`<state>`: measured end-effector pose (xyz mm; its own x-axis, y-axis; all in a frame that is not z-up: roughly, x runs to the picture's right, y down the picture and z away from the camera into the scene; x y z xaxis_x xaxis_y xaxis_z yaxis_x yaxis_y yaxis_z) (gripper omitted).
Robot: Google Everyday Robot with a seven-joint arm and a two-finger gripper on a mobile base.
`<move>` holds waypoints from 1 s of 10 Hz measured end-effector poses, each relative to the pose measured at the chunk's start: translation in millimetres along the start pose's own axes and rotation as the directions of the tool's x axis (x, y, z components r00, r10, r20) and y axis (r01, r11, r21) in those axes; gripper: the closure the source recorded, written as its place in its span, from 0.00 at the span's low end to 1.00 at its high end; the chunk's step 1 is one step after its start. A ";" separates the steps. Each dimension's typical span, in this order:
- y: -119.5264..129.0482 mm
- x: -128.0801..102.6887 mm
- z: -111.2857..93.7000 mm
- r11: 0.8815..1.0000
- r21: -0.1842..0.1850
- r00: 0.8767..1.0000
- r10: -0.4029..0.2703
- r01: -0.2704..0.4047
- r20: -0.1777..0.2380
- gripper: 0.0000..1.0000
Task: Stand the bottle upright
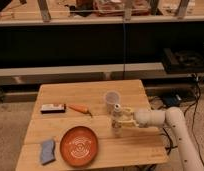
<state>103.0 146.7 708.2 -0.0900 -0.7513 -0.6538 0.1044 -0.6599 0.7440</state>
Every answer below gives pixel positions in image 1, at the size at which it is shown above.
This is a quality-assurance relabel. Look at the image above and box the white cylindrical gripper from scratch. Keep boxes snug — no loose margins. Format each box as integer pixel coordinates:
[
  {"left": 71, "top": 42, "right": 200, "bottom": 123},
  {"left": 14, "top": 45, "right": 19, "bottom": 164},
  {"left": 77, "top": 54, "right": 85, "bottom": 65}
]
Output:
[{"left": 117, "top": 107, "right": 165, "bottom": 128}]

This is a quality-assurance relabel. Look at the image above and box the clear plastic bottle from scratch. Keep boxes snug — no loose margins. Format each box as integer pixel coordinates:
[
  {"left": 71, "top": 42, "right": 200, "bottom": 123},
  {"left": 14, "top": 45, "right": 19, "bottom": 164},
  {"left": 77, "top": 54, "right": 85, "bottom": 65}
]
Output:
[{"left": 111, "top": 104, "right": 122, "bottom": 137}]

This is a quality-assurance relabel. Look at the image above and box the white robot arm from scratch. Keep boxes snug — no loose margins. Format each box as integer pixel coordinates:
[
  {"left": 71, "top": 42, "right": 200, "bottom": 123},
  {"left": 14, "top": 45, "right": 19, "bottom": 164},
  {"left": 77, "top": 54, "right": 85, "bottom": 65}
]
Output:
[{"left": 115, "top": 107, "right": 204, "bottom": 171}]

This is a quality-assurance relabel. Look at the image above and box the translucent plastic cup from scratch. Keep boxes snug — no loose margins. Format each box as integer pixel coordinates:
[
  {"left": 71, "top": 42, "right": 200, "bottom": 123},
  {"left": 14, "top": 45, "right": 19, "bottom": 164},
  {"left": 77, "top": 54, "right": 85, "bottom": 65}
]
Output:
[{"left": 104, "top": 91, "right": 120, "bottom": 113}]

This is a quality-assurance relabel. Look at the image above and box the black power adapter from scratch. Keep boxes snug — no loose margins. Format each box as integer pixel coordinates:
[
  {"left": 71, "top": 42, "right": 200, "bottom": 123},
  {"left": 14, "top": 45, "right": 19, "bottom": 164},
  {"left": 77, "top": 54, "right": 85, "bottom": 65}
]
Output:
[{"left": 161, "top": 95, "right": 181, "bottom": 107}]

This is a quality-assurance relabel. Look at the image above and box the orange carrot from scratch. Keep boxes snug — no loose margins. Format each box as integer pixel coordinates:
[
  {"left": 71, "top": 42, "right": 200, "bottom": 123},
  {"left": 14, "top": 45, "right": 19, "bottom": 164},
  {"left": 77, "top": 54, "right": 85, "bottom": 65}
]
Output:
[{"left": 68, "top": 104, "right": 93, "bottom": 117}]

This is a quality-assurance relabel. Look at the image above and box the orange round plate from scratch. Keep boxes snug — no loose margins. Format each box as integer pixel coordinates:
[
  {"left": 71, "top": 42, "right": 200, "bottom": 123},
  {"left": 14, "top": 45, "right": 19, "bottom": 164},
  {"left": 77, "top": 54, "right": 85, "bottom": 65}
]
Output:
[{"left": 59, "top": 126, "right": 99, "bottom": 167}]

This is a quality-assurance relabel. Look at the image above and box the black box on shelf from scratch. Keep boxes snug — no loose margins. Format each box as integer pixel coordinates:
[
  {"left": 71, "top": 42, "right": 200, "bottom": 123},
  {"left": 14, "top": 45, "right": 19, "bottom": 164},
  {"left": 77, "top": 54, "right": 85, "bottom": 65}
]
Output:
[{"left": 162, "top": 48, "right": 204, "bottom": 74}]

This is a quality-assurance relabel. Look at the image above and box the blue grey sponge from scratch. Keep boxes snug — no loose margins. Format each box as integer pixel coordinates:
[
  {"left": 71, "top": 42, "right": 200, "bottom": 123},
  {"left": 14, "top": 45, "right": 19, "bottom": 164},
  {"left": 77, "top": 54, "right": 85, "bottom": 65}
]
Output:
[{"left": 40, "top": 139, "right": 55, "bottom": 165}]

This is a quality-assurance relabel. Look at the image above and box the black floor cable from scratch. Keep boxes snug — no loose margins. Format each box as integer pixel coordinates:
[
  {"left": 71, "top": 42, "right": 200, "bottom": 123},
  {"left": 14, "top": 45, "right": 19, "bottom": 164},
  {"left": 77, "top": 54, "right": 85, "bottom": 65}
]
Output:
[{"left": 148, "top": 73, "right": 204, "bottom": 161}]

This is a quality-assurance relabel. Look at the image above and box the black vertical cable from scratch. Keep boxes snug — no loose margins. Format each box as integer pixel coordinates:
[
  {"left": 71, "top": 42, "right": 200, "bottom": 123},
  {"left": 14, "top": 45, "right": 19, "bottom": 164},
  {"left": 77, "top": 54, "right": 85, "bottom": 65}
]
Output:
[{"left": 122, "top": 16, "right": 127, "bottom": 80}]

